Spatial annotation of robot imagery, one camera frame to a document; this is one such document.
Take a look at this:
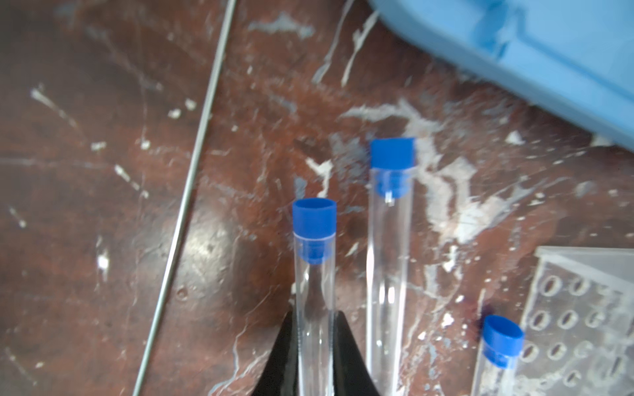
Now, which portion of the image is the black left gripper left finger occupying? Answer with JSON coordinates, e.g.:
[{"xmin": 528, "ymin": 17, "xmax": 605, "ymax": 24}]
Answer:
[{"xmin": 252, "ymin": 311, "xmax": 298, "ymax": 396}]

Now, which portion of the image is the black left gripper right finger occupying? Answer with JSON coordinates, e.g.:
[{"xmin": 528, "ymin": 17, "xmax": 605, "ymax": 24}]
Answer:
[{"xmin": 335, "ymin": 311, "xmax": 380, "ymax": 396}]

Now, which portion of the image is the blue-capped test tube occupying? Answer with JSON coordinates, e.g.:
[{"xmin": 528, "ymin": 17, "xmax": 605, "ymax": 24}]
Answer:
[
  {"xmin": 366, "ymin": 138, "xmax": 415, "ymax": 395},
  {"xmin": 471, "ymin": 315, "xmax": 524, "ymax": 395},
  {"xmin": 292, "ymin": 198, "xmax": 336, "ymax": 395}
]

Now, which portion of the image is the thin metal rod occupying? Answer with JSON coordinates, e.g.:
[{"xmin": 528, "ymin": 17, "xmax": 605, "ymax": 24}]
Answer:
[{"xmin": 132, "ymin": 0, "xmax": 237, "ymax": 396}]

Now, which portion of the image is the clear test tube rack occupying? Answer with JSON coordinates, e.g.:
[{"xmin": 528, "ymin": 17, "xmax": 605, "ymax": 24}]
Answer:
[{"xmin": 513, "ymin": 246, "xmax": 633, "ymax": 396}]

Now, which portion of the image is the blue plastic bin lid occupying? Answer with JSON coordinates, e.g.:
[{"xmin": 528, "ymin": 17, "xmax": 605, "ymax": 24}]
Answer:
[{"xmin": 371, "ymin": 1, "xmax": 633, "ymax": 149}]

